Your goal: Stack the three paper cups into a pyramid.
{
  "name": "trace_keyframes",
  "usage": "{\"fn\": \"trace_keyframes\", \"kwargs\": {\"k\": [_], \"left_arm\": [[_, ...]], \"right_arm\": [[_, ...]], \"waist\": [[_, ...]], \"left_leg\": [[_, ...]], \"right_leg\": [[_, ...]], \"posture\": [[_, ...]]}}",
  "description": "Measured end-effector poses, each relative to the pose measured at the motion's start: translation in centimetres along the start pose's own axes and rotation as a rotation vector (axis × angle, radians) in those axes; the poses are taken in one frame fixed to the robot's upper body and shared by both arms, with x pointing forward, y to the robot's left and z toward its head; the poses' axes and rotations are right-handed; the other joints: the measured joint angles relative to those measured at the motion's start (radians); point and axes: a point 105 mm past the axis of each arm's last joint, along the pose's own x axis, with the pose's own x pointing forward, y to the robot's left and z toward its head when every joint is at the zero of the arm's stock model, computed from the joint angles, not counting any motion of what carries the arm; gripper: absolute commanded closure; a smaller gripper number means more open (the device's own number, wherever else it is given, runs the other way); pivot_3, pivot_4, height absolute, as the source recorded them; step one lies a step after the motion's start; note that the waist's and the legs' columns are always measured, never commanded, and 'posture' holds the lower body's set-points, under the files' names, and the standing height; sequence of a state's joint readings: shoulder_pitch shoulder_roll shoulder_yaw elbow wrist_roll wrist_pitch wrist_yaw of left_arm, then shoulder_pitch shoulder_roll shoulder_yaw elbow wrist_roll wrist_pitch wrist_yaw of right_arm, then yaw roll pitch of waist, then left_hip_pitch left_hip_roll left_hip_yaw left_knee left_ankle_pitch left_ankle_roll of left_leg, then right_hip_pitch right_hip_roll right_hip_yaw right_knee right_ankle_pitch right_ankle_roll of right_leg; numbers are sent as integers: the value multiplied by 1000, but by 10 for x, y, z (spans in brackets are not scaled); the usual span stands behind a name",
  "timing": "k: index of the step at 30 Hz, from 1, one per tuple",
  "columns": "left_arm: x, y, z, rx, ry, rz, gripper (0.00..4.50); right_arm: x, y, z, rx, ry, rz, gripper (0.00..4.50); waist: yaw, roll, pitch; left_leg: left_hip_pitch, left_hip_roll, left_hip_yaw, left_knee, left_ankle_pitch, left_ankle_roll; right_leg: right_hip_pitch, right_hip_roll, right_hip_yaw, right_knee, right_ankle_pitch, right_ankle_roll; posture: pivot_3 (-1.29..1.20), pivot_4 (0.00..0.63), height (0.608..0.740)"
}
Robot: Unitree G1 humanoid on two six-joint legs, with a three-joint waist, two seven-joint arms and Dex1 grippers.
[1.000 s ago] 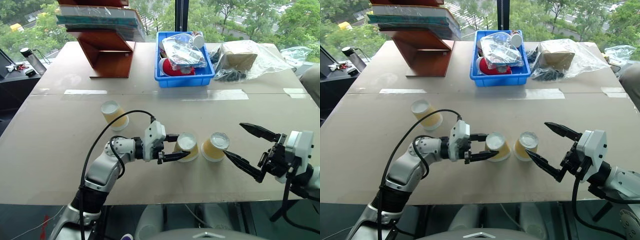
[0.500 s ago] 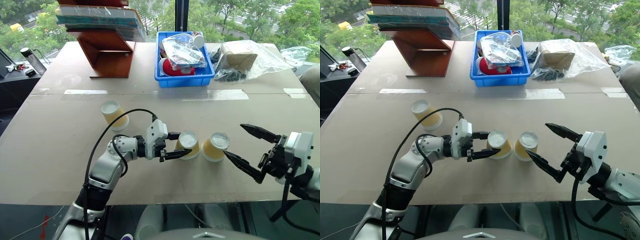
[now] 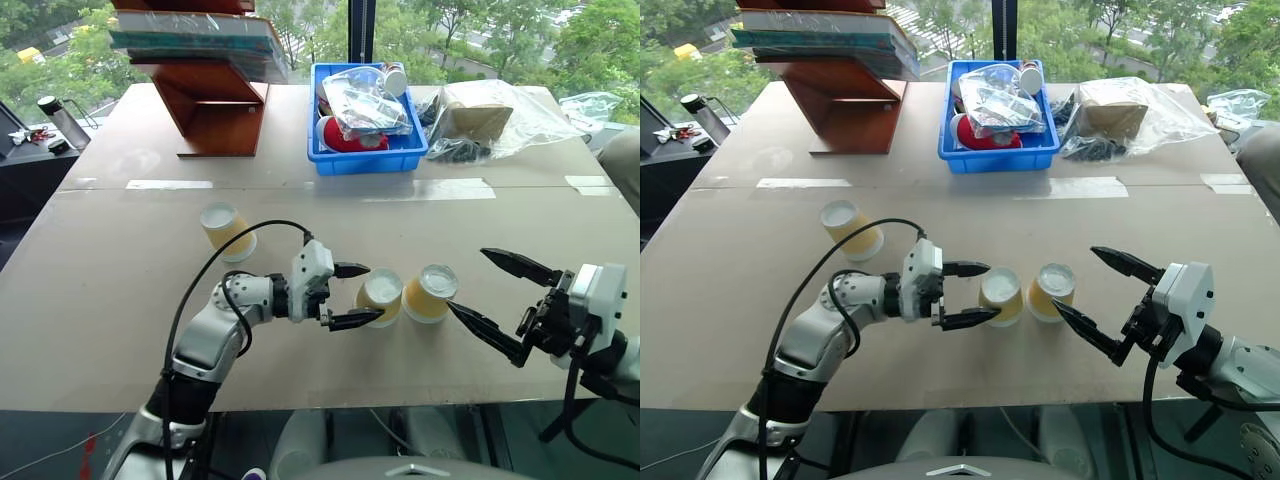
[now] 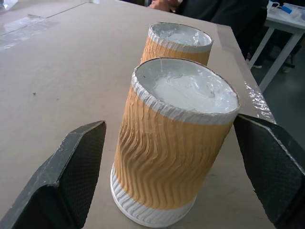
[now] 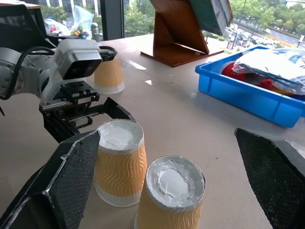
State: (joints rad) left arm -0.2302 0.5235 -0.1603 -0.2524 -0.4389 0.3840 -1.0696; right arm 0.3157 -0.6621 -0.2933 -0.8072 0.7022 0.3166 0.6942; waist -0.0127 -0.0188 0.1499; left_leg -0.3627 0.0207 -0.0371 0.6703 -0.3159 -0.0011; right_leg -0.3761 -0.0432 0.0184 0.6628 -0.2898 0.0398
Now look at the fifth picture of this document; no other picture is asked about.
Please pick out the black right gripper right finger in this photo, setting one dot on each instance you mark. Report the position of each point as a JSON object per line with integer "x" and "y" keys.
{"x": 276, "y": 181}

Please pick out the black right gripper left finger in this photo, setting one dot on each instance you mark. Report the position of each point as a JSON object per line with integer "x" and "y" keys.
{"x": 64, "y": 181}

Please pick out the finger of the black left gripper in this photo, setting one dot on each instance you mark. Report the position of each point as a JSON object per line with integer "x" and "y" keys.
{"x": 59, "y": 130}
{"x": 119, "y": 112}

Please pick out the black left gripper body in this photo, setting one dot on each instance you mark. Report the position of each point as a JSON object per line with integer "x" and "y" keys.
{"x": 74, "y": 95}

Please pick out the orange ribbed paper cup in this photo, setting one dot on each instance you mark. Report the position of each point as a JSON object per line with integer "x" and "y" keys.
{"x": 171, "y": 190}
{"x": 108, "y": 76}
{"x": 121, "y": 167}

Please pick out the grey bottle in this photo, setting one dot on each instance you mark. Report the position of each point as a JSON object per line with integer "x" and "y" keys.
{"x": 94, "y": 31}

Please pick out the clear bag of colourful toys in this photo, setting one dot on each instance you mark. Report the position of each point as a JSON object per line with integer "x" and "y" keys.
{"x": 81, "y": 19}

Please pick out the black office chair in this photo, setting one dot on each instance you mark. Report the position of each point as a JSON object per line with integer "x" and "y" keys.
{"x": 21, "y": 33}

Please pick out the dark window pillar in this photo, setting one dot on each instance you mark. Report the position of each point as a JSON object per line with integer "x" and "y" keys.
{"x": 111, "y": 19}

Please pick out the blue plastic bin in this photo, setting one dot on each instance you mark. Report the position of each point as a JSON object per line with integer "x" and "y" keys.
{"x": 240, "y": 95}

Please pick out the brown wooden easel stand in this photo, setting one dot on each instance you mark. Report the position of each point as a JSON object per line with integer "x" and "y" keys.
{"x": 178, "y": 31}

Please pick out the clear crumpled plastic bag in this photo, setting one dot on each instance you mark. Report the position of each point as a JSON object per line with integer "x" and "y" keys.
{"x": 274, "y": 63}

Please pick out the red round object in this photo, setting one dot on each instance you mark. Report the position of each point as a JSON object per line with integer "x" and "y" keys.
{"x": 232, "y": 71}

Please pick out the green board with taped edge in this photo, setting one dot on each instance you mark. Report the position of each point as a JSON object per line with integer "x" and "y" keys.
{"x": 209, "y": 14}

